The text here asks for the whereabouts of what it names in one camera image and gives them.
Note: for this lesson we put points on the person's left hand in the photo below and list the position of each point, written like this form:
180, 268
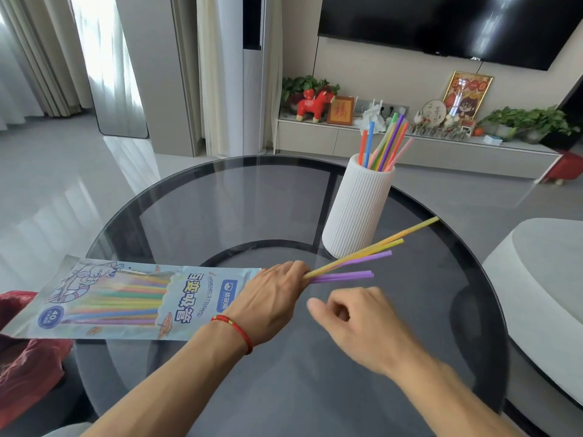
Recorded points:
262, 304

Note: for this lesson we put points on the person's right hand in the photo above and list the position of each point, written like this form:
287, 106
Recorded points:
369, 332

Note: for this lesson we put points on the person's right thumb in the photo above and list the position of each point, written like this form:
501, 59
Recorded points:
321, 311

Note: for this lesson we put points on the person's left fingers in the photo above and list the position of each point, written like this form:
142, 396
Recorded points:
291, 273

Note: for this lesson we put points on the purple drinking straw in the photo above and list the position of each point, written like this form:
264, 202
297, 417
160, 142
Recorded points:
360, 273
360, 278
373, 257

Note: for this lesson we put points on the yellow orange drinking straw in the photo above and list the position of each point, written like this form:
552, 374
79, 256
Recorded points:
410, 228

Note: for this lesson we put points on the printed plastic straw packet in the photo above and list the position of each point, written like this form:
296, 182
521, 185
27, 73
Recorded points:
114, 298

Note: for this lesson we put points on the person's right forearm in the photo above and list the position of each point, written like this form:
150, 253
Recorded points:
446, 395

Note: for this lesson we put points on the person's left forearm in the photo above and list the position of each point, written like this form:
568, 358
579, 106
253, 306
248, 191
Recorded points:
173, 382

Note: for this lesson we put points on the white ribbed vase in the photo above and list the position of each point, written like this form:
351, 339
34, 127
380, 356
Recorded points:
357, 209

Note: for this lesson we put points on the bunch of mixed colour straws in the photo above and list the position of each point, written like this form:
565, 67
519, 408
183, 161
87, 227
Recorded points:
385, 145

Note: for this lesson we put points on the small red framed picture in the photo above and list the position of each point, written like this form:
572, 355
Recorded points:
340, 111

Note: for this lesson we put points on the red toy horse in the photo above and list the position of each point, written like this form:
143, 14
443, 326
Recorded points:
314, 104

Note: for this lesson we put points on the bundle of pastel packed straws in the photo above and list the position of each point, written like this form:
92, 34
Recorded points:
118, 302

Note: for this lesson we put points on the white standing air conditioner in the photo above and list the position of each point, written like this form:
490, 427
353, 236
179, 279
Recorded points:
253, 100

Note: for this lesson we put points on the low beige media cabinet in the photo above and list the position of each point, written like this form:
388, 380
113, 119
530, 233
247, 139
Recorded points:
432, 152

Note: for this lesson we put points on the row of small figurines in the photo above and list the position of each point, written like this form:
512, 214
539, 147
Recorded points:
439, 131

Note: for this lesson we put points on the round white decorative plaque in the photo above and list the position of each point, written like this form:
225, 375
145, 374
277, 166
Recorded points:
433, 112

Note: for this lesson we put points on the white upholstered sofa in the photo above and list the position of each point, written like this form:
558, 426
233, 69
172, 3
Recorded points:
542, 286

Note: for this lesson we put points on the pale blue tissue box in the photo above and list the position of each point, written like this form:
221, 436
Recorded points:
492, 140

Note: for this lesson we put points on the gold framed picture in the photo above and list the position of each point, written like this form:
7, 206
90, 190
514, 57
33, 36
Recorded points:
469, 93

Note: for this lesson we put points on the green trailing potted plant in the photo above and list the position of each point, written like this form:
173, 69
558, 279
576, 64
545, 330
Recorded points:
524, 120

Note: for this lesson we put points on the red cloth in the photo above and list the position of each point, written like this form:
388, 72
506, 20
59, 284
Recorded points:
25, 364

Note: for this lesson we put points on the red stool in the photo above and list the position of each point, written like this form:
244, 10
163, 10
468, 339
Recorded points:
567, 168

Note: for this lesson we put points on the black flat television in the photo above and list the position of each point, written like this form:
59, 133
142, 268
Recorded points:
446, 22

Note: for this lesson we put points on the beige curtain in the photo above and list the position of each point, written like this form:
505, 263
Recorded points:
36, 54

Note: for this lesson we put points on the grey wall socket strip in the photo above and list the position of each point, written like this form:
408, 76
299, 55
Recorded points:
396, 109

